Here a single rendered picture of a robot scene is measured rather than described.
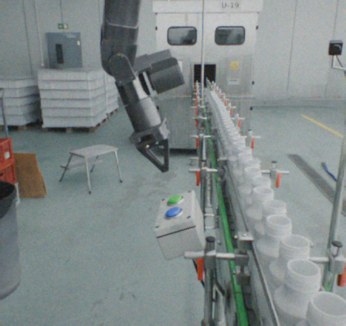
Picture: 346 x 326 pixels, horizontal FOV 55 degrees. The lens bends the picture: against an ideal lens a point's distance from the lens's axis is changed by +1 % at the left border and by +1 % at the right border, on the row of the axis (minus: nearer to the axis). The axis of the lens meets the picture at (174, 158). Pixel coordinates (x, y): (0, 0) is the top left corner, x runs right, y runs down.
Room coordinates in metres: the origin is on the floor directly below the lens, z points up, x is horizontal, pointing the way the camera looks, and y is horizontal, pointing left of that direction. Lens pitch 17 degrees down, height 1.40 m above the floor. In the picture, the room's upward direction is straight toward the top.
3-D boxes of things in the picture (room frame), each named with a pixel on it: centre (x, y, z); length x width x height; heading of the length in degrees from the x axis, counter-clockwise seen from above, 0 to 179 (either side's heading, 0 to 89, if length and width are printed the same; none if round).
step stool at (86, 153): (3.68, 0.98, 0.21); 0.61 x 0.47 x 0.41; 50
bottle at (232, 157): (0.93, -0.19, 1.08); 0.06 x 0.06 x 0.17
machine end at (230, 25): (5.48, -0.47, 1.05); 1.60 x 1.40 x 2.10; 177
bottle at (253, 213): (0.58, -0.17, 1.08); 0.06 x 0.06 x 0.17
